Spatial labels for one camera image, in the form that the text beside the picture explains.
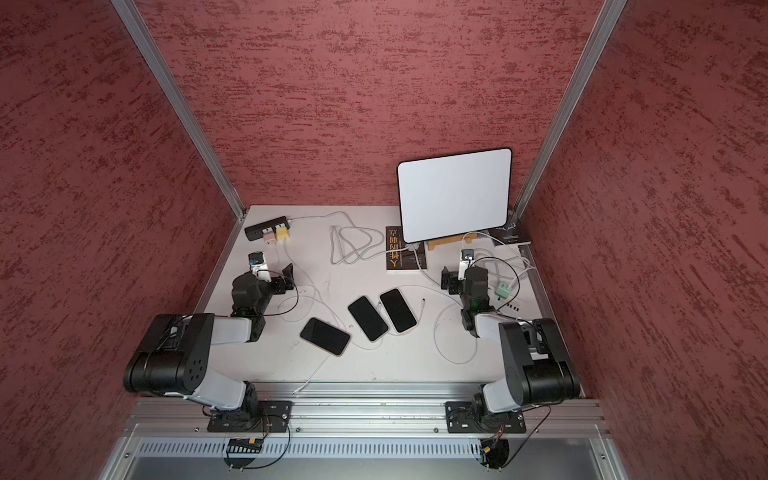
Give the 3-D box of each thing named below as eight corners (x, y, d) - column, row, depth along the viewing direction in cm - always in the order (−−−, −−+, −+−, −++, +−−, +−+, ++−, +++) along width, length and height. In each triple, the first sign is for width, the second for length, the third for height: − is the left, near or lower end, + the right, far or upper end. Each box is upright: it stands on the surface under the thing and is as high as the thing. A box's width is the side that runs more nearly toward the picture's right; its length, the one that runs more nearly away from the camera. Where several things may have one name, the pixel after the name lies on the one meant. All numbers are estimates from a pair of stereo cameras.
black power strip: (248, 243, 112) (244, 236, 110) (247, 232, 116) (244, 226, 113) (290, 232, 116) (287, 225, 113) (288, 222, 120) (285, 215, 117)
